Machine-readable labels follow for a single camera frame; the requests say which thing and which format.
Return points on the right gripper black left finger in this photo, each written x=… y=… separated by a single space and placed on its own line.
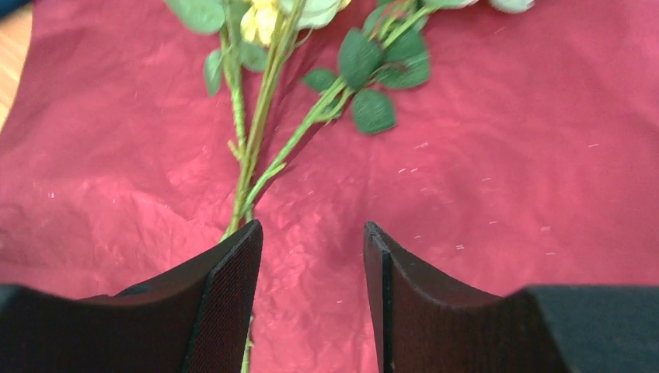
x=192 y=318

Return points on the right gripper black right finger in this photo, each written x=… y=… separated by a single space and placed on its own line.
x=427 y=321

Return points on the pink yellow flower bunch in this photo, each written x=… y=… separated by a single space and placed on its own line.
x=327 y=98

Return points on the maroon wrapping paper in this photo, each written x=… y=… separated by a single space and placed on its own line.
x=530 y=156

